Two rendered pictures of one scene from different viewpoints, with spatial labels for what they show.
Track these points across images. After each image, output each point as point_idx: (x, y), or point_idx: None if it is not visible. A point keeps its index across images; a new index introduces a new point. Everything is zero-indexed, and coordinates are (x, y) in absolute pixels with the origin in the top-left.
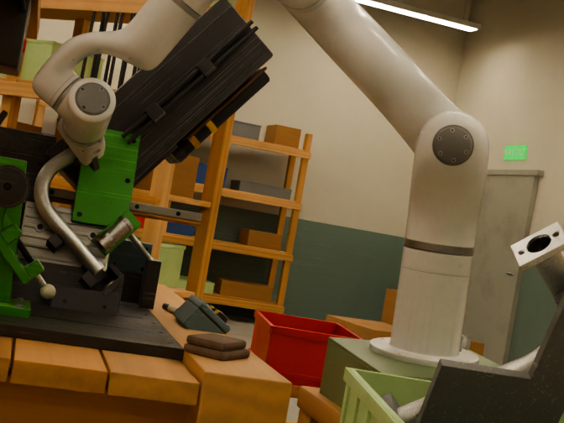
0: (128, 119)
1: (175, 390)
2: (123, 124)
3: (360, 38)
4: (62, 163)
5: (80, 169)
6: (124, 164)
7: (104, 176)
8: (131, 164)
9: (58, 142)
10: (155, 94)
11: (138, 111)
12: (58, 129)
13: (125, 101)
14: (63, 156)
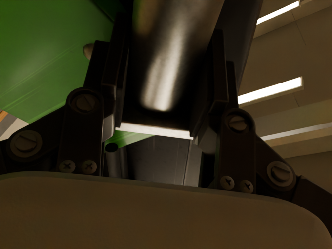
0: (144, 158)
1: None
2: (143, 146)
3: None
4: (155, 2)
5: (92, 7)
6: (34, 105)
7: (18, 48)
8: (28, 115)
9: (260, 2)
10: None
11: (144, 176)
12: (320, 246)
13: (181, 180)
14: (184, 35)
